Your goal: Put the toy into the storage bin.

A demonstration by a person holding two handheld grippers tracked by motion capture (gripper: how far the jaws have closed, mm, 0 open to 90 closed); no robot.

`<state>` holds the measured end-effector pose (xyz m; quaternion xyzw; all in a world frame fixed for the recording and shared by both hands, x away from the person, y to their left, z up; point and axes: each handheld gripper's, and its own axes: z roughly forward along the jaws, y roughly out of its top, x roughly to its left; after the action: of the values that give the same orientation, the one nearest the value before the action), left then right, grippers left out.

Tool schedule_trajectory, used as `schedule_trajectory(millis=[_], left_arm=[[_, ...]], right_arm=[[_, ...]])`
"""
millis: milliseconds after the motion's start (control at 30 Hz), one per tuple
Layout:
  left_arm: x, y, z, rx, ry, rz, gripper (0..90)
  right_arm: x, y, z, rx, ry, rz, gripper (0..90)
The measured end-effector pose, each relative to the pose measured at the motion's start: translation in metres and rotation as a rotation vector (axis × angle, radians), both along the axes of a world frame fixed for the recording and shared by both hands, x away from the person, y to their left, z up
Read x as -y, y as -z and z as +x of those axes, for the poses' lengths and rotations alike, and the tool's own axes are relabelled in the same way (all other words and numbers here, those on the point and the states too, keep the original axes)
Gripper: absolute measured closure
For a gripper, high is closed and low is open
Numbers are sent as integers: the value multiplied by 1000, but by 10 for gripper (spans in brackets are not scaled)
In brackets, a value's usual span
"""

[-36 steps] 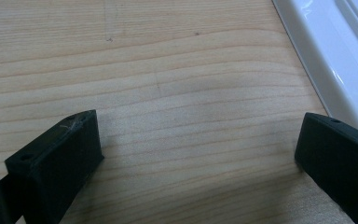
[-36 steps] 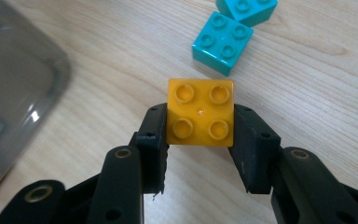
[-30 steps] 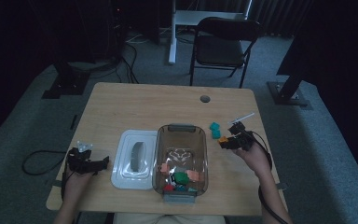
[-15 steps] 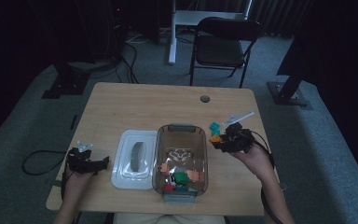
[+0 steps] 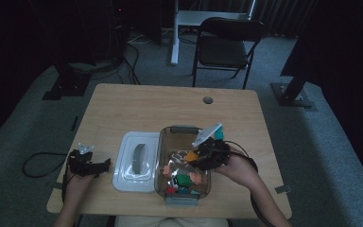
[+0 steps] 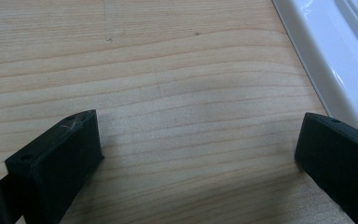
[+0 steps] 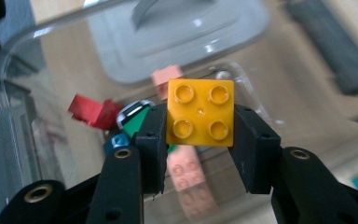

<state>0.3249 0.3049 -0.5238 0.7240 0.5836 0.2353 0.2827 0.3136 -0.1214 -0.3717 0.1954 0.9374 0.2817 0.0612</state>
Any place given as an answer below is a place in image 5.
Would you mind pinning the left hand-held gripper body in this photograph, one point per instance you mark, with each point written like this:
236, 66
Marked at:
80, 164

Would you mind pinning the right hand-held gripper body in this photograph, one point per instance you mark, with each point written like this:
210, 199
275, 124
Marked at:
216, 154

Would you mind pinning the orange toy block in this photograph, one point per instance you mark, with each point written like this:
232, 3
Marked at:
191, 156

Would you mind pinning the pink toy block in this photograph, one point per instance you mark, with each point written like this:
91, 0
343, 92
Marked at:
197, 178
167, 170

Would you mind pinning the green toy block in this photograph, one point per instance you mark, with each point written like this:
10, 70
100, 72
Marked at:
183, 180

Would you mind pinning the transparent grey storage box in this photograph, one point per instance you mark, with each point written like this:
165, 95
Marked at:
179, 142

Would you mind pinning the light teal toy block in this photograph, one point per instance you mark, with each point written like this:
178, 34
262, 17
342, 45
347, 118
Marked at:
195, 191

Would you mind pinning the white toy car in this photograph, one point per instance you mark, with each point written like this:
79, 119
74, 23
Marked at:
174, 182

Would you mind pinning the dark teal toy block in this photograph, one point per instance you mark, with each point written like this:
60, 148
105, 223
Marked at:
182, 190

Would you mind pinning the white container lid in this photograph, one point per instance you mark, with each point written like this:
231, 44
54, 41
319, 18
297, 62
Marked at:
137, 160

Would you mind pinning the red toy block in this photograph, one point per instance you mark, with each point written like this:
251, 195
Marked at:
171, 190

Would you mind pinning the person's left hand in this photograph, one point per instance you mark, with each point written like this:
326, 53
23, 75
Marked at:
75, 187

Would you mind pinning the person's right hand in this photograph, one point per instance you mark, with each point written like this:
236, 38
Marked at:
241, 170

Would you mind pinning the grey tape piece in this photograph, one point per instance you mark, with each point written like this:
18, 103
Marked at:
283, 189

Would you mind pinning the black flat stand base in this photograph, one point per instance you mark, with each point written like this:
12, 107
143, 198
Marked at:
69, 85

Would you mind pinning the black folding chair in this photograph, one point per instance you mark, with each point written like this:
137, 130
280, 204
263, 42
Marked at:
223, 50

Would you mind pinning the dark equipment rack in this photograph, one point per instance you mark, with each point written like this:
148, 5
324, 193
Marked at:
119, 25

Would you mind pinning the dark pleated curtain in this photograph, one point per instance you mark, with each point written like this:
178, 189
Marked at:
283, 19

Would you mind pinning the black stand with slanted post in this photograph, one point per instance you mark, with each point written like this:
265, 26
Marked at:
291, 94

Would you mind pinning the white desk frame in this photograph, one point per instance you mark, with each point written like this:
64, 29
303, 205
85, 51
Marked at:
175, 47

